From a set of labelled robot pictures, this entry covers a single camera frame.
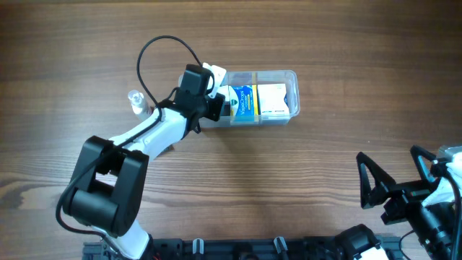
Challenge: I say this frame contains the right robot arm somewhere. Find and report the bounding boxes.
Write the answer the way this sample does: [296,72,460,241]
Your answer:
[356,145,461,259]

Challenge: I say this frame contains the left black cable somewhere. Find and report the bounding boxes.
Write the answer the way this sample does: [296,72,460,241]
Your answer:
[55,35,204,239]

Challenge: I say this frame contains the clear plastic container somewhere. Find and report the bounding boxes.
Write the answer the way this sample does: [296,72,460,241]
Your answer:
[200,70,300,128]

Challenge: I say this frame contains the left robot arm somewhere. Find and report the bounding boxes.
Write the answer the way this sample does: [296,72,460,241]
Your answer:
[56,64,226,259]

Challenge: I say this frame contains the white green Panadol box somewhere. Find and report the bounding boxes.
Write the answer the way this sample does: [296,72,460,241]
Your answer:
[217,85,230,104]

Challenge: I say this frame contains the white medicine box in container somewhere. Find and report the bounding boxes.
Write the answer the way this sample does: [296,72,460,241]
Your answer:
[257,83,289,116]

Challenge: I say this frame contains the black cable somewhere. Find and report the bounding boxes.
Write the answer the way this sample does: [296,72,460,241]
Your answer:
[55,35,204,239]
[398,169,462,260]

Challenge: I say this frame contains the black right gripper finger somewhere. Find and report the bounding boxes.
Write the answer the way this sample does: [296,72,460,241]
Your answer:
[410,145,437,183]
[356,152,396,209]

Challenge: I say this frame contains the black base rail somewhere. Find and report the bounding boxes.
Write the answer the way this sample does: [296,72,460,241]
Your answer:
[82,236,404,260]

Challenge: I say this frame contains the blue VapoDrops box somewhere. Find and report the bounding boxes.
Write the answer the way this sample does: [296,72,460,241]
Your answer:
[228,84,259,122]

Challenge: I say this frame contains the right black cable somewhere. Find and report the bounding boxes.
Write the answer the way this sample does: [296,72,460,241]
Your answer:
[398,169,462,260]

